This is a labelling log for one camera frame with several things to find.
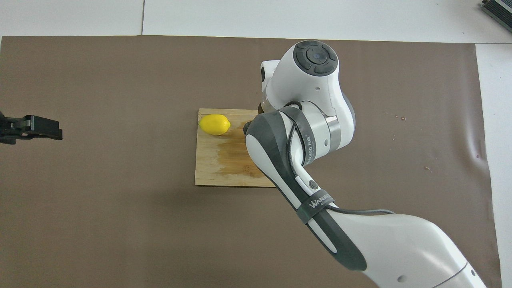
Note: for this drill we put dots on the grey finned metal device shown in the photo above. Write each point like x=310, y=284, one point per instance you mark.
x=500, y=12

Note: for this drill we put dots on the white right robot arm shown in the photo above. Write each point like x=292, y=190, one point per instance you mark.
x=312, y=88

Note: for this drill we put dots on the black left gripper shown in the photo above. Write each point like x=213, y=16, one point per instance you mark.
x=8, y=128

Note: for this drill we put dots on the steel double jigger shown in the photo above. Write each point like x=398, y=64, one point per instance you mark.
x=247, y=128

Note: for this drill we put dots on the brown paper table mat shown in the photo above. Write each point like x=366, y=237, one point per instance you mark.
x=120, y=220

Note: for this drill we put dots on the yellow lemon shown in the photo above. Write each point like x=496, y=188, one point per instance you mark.
x=214, y=124

